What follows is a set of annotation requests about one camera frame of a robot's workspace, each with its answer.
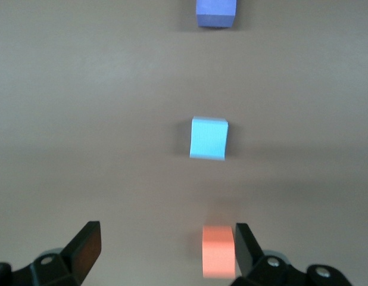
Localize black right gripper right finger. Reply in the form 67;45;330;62
231;223;350;286

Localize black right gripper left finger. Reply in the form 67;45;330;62
0;220;102;286

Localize light blue foam block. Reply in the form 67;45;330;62
189;116;229;162

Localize orange foam block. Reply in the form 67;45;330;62
201;225;236;279

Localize purple foam block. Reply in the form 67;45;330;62
195;0;238;29

